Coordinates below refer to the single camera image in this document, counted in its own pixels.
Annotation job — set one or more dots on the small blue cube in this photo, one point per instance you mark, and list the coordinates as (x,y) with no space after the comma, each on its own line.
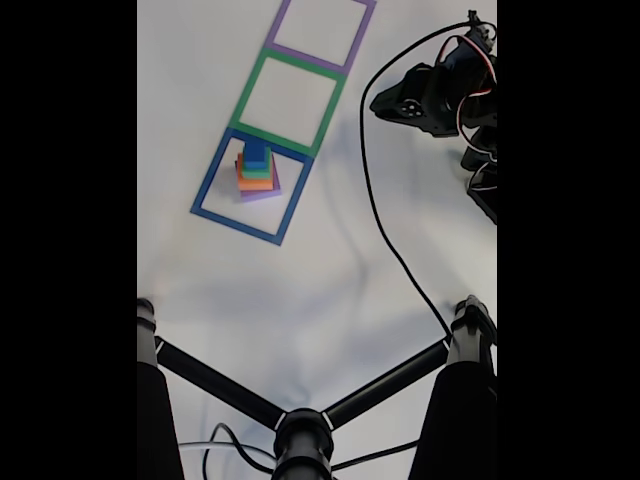
(255,152)

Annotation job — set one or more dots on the green square block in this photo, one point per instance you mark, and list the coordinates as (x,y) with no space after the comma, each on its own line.
(257,172)

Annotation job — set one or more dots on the orange square block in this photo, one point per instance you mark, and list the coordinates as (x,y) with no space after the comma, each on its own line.
(257,185)

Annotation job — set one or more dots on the purple square block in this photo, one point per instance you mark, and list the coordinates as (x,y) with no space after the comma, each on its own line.
(262,196)

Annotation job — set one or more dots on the black tripod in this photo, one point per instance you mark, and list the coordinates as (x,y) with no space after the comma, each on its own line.
(302,440)

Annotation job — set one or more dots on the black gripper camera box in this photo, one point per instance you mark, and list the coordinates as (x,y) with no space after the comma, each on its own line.
(482,32)

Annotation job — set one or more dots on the purple square frame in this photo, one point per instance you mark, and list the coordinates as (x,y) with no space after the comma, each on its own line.
(300,57)

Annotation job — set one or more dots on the green square frame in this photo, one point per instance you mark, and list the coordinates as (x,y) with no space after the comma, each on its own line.
(245,95)

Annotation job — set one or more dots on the blue square frame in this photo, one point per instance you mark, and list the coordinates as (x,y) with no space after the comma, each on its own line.
(210,175)

